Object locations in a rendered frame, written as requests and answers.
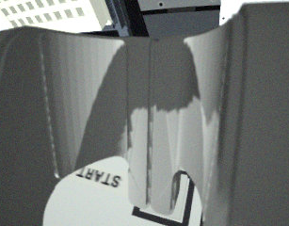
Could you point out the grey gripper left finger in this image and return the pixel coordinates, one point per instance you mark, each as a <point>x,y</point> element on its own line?
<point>68,100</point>

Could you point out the grey rectangular base plate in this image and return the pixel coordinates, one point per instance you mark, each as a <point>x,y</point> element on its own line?
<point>227,6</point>

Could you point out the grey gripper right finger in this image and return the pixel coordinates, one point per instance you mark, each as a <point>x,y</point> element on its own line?
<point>221,113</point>

